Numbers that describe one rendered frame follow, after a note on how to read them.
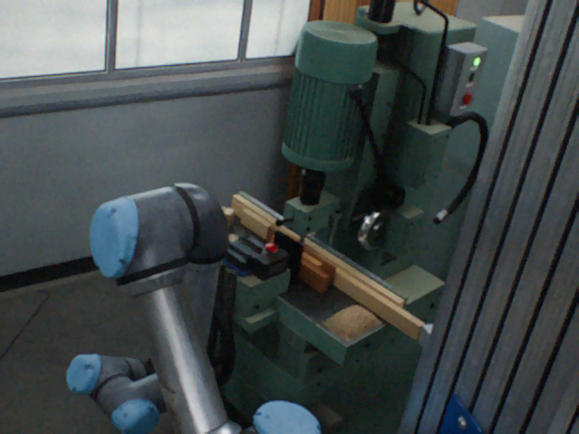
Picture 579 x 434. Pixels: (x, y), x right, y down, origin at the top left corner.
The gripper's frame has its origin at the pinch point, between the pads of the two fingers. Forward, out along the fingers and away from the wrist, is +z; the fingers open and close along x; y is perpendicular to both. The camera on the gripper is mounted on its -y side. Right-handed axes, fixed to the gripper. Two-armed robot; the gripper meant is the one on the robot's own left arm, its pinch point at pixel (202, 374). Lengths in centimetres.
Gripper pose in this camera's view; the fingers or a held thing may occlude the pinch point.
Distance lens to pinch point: 175.9
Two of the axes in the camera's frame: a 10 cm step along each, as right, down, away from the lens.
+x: 6.6, 4.8, -5.8
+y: -5.1, 8.5, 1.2
